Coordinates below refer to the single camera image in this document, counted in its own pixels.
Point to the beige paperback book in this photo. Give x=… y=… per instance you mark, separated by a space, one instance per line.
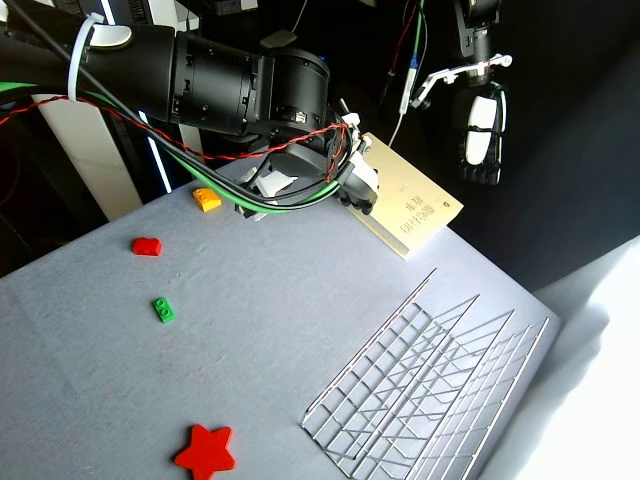
x=415 y=200

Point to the orange toy block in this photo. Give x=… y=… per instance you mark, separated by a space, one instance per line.
x=207 y=200

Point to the small grey flat device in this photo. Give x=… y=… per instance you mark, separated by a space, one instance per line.
x=279 y=39

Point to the grey table cloth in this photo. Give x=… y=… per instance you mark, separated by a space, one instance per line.
x=250 y=325

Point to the red toy block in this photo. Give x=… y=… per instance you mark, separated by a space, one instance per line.
x=147 y=246

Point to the green toy block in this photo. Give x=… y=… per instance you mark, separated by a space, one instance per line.
x=164 y=310

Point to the white robot body column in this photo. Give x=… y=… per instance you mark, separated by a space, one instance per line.
x=90 y=150

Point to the white backdrop cloth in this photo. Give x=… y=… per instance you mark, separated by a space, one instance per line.
x=590 y=375

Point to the red star toy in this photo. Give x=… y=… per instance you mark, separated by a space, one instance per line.
x=205 y=452

